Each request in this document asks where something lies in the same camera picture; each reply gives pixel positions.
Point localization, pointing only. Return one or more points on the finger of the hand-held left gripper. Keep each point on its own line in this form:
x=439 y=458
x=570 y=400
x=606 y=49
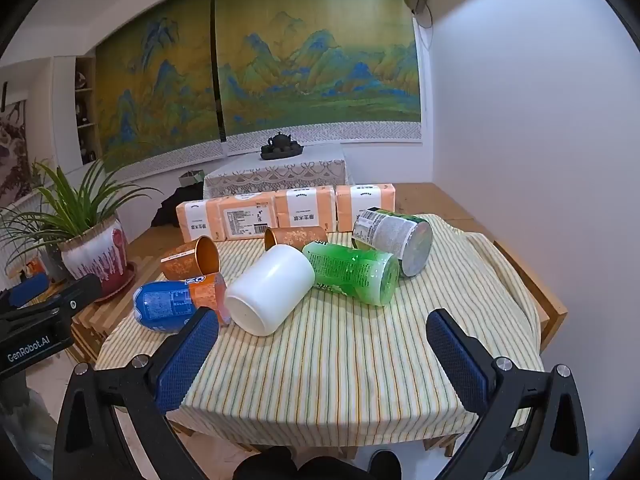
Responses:
x=29 y=290

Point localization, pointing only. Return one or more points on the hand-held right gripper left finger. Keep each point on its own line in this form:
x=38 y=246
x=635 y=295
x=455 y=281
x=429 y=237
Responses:
x=187 y=355

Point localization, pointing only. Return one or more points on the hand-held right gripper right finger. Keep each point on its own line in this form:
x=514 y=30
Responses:
x=456 y=360

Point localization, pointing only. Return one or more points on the orange patterned cup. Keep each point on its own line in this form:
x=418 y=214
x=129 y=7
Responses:
x=187 y=260
x=300 y=237

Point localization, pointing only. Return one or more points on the white cup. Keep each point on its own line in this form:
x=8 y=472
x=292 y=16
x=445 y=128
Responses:
x=270 y=290

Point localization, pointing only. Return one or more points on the green plastic cup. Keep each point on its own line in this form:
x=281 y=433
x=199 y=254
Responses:
x=350 y=272

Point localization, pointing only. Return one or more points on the blue and orange bottle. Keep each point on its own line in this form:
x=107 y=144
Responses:
x=162 y=305

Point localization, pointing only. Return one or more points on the green potted plant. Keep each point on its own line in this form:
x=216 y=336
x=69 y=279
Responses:
x=92 y=250

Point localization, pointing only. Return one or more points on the striped tablecloth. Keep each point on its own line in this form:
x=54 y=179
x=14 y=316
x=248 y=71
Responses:
x=350 y=360

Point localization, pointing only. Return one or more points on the orange tissue pack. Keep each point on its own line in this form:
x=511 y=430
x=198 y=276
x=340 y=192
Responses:
x=305 y=210
x=245 y=217
x=196 y=220
x=365 y=202

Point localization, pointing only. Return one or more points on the silver can with green label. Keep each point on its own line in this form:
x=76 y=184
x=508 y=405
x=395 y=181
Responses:
x=392 y=240

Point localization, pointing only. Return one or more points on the person's legs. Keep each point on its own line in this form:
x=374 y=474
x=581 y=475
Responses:
x=270 y=465

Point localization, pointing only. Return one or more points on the black bag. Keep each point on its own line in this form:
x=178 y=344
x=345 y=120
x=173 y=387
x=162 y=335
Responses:
x=175 y=207

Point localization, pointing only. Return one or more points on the green paper bag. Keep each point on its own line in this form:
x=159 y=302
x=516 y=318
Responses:
x=191 y=179

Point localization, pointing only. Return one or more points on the white lace tablecloth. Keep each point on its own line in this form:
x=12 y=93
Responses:
x=275 y=175

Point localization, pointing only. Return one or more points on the dark tea tray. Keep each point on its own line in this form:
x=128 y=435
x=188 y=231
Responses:
x=282 y=154

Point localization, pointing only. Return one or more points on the dark teapot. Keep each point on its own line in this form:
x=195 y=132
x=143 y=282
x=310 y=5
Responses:
x=279 y=140

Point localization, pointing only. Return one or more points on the ink wall picture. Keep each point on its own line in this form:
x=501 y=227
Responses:
x=12 y=155

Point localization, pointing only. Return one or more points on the wooden wall shelf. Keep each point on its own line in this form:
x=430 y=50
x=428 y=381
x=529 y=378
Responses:
x=86 y=110

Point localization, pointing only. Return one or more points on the landscape wall painting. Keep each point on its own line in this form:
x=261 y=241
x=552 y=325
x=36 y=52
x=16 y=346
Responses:
x=155 y=85
x=320 y=60

